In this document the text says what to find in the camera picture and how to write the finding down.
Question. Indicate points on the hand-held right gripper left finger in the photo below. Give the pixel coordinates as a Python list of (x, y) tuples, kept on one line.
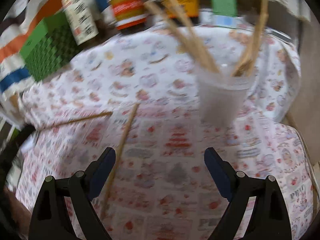
[(100, 170)]

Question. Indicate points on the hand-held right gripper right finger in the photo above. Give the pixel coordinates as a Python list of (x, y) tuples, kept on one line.
[(217, 172)]

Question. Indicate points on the single bamboo chopstick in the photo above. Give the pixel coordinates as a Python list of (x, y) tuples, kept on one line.
[(75, 121), (125, 135)]

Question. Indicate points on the translucent plastic cup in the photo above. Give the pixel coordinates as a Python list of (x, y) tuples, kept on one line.
[(220, 100)]

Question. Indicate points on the bunch of bamboo chopsticks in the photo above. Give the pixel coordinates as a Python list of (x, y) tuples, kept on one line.
[(197, 47)]

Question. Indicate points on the person's left forearm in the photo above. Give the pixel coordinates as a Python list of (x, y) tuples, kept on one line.
[(16, 212)]

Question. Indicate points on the bear print tablecloth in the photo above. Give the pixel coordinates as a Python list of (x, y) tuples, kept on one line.
[(162, 180)]

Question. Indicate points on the green checkered box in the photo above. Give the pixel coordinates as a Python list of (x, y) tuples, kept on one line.
[(47, 55)]

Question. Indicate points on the round wooden board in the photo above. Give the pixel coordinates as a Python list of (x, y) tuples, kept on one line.
[(310, 92)]

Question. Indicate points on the cooking wine bottle white label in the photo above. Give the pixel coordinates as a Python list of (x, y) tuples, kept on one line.
[(80, 17)]

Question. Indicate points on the sesame oil bottle red cap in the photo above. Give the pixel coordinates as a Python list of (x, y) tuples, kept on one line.
[(127, 10)]

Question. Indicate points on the oyster sauce bottle yellow label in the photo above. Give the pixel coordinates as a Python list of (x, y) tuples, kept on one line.
[(182, 0)]

